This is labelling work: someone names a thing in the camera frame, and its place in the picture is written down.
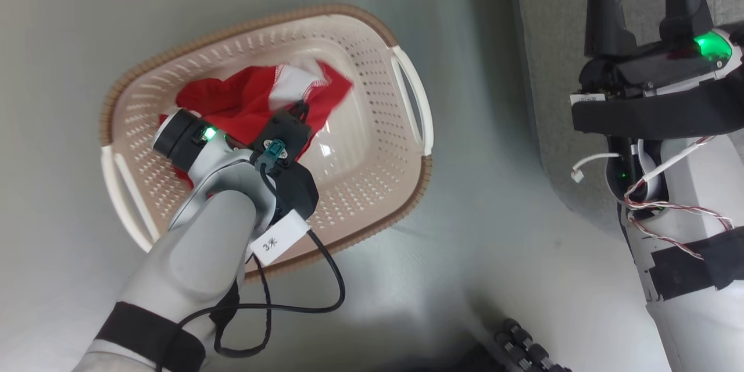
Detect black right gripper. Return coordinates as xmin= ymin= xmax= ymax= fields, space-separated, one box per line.
xmin=580 ymin=0 xmax=743 ymax=99

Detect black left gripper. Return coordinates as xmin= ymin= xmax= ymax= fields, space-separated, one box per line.
xmin=152 ymin=101 xmax=310 ymax=187

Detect red garment with white trim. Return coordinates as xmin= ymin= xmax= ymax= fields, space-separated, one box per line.
xmin=158 ymin=60 xmax=354 ymax=187

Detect grey fabric sofa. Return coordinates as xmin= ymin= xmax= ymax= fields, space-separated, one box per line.
xmin=506 ymin=0 xmax=744 ymax=233

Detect cream perforated laundry basket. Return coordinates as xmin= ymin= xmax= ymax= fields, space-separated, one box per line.
xmin=99 ymin=3 xmax=435 ymax=285

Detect white handwritten cable tag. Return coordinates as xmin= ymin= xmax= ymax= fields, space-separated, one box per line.
xmin=249 ymin=209 xmax=312 ymax=268

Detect white cable with plug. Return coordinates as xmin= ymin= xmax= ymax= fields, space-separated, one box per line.
xmin=571 ymin=152 xmax=621 ymax=184

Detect thin black camera cable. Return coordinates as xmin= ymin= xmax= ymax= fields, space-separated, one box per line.
xmin=156 ymin=163 xmax=347 ymax=359

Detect red and white twisted wires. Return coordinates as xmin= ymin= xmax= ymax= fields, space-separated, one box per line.
xmin=623 ymin=136 xmax=734 ymax=260

